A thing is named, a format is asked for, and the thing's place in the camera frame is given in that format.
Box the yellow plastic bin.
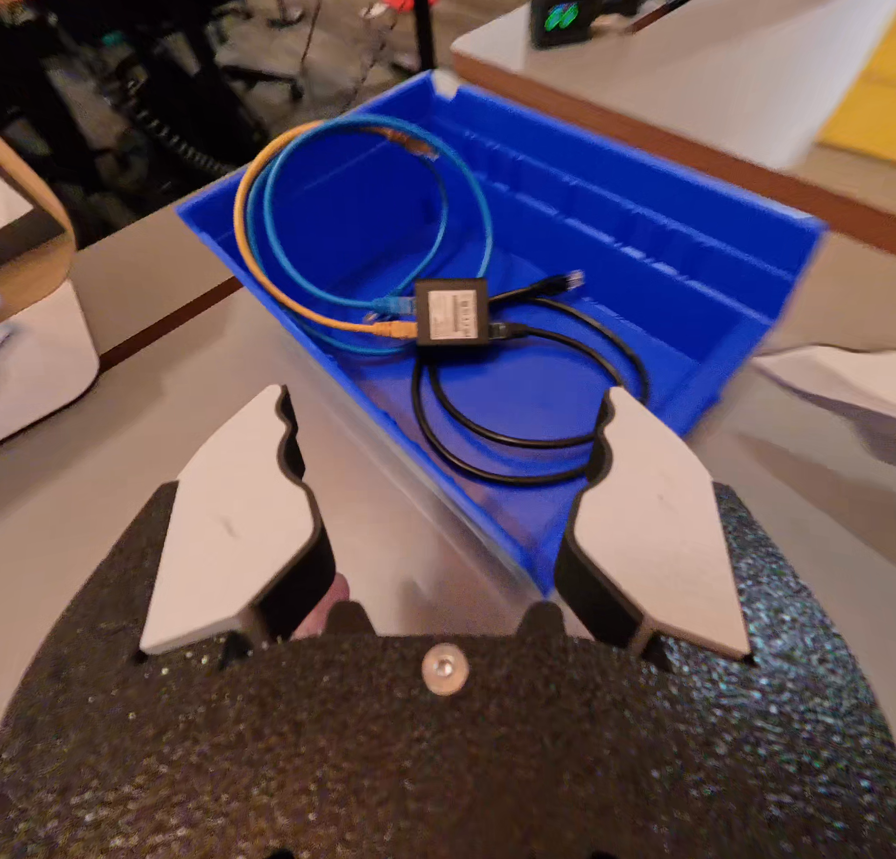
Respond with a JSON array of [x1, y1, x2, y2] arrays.
[[817, 22, 896, 168]]

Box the black pole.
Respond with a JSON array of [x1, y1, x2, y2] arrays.
[[411, 0, 438, 70]]

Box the black device with green logo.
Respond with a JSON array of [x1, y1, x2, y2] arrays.
[[528, 0, 650, 50]]

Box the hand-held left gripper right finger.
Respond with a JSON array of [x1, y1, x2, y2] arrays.
[[553, 386, 753, 660]]

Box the black adapter box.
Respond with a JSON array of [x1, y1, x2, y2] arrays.
[[413, 277, 491, 348]]

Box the orange network cable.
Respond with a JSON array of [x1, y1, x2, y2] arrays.
[[233, 120, 441, 342]]

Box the blue plastic bin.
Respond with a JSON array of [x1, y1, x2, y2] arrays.
[[175, 68, 831, 598]]

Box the blue network cable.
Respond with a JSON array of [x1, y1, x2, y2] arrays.
[[245, 113, 495, 356]]

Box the person's left hand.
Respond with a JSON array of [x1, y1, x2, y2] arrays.
[[293, 572, 351, 640]]

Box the wooden document stand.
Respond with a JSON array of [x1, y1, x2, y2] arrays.
[[0, 138, 100, 441]]

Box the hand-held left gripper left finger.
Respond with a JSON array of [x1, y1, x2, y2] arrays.
[[139, 384, 337, 657]]

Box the black network cable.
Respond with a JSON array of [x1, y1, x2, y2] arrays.
[[411, 270, 651, 487]]

